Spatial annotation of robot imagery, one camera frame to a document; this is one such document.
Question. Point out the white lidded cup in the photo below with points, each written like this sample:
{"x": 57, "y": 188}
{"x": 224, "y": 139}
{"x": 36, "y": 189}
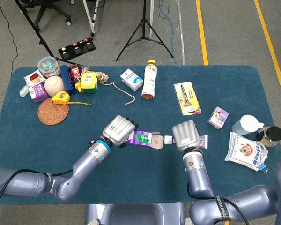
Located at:
{"x": 246, "y": 125}

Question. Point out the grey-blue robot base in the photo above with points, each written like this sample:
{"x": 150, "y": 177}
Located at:
{"x": 135, "y": 214}

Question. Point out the clear tub with clips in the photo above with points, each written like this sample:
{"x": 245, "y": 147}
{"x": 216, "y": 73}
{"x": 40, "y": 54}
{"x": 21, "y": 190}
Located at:
{"x": 48, "y": 68}

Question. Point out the black foot pedal board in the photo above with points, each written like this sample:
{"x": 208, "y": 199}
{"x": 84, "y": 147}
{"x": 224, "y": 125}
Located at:
{"x": 77, "y": 48}

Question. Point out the glass jar black lid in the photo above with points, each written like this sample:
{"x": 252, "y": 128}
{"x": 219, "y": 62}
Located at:
{"x": 271, "y": 136}

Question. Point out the purple white toothpaste tube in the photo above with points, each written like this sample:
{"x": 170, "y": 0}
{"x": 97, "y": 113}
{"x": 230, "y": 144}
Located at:
{"x": 168, "y": 140}

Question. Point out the purple white drink carton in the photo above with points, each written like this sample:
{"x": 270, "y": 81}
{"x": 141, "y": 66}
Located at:
{"x": 38, "y": 93}

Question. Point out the black slanted light stand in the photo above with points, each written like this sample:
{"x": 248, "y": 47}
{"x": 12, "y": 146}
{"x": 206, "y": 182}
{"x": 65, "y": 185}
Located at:
{"x": 41, "y": 42}

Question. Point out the purple fruit print box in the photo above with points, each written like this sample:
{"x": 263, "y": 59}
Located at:
{"x": 217, "y": 117}

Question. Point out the yellow razor blister pack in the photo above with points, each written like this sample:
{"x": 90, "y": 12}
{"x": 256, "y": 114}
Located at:
{"x": 187, "y": 98}

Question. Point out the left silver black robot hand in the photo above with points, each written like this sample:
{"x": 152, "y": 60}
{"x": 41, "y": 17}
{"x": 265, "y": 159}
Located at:
{"x": 118, "y": 130}

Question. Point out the blue binder clip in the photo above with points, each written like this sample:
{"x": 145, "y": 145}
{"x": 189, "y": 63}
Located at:
{"x": 262, "y": 167}

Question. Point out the beige round bowl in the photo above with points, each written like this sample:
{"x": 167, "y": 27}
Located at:
{"x": 53, "y": 86}

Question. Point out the black office chair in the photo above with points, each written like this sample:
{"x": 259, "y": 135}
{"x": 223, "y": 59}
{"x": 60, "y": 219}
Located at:
{"x": 49, "y": 9}

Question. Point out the purple green toothpaste box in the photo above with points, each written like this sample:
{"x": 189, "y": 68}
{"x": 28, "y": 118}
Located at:
{"x": 142, "y": 138}

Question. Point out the white rice bag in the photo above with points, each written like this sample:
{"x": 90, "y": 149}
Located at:
{"x": 243, "y": 147}

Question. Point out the white blue milk carton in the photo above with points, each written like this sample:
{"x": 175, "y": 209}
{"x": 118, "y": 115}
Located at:
{"x": 131, "y": 79}

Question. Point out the white red pudding pack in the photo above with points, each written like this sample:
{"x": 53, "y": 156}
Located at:
{"x": 34, "y": 78}

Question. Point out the yellow capped drink bottle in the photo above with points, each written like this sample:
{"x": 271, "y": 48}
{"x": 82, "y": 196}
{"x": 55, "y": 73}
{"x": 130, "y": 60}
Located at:
{"x": 150, "y": 79}

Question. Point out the yellow green lidded container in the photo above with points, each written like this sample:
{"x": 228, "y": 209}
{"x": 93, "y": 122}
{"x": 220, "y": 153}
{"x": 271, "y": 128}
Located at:
{"x": 89, "y": 82}

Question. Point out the white metal frame leg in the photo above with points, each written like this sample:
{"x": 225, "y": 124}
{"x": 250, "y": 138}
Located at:
{"x": 90, "y": 18}

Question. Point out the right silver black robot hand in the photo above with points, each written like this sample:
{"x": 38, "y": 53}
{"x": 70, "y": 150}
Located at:
{"x": 186, "y": 137}

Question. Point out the black camera tripod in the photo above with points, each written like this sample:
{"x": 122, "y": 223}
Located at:
{"x": 144, "y": 23}

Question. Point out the dark blue rectangular box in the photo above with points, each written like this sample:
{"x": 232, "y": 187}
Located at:
{"x": 66, "y": 79}

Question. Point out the dark blue carpet mat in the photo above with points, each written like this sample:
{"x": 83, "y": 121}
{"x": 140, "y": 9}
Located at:
{"x": 140, "y": 178}

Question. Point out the small yellow plastic toy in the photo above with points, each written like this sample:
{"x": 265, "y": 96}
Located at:
{"x": 78, "y": 87}

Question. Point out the round woven brown coaster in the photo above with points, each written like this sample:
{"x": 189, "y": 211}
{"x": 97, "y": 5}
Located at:
{"x": 51, "y": 114}

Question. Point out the yellow tape measure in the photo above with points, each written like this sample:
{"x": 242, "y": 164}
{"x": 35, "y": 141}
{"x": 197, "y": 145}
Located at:
{"x": 61, "y": 98}

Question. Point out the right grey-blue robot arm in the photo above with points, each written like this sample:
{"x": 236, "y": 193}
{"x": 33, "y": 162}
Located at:
{"x": 196, "y": 178}

